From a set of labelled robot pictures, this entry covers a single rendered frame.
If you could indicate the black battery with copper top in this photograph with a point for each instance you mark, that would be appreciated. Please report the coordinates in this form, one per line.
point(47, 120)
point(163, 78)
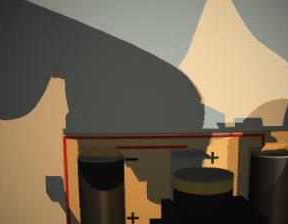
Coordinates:
point(268, 188)
point(101, 182)
point(203, 195)

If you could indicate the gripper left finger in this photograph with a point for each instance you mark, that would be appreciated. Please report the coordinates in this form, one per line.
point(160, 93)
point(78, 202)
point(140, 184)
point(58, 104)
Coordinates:
point(169, 213)

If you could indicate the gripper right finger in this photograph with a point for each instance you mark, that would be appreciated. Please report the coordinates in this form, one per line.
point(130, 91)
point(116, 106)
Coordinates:
point(245, 213)

